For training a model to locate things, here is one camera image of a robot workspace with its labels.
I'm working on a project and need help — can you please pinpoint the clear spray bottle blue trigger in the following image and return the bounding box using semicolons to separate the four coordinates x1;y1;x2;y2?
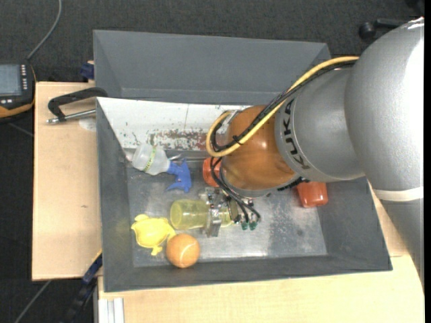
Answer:
131;143;193;194

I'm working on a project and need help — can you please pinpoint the orange rounded block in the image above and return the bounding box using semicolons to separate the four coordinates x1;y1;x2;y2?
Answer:
295;180;329;209

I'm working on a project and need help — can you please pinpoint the yellow fish-shaped toy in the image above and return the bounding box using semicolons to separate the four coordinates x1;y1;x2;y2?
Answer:
130;213;176;256

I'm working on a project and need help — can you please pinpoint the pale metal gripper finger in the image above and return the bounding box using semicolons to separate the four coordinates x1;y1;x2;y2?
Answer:
204;186;225;210
201;209;222;239

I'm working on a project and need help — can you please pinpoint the orange ball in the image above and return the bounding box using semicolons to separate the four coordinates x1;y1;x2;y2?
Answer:
165;233;201;269

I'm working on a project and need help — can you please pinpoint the grey metal bin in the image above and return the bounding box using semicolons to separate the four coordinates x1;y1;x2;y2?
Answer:
92;29;393;293

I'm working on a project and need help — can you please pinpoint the clear yellow plastic cup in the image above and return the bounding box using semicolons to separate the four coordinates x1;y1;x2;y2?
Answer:
169;199;234;231

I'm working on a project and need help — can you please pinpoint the orange round container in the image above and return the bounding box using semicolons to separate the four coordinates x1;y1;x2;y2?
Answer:
202;157;224;188

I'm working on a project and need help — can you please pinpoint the pale wood board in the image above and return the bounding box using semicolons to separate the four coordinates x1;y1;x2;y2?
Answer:
32;81;104;281

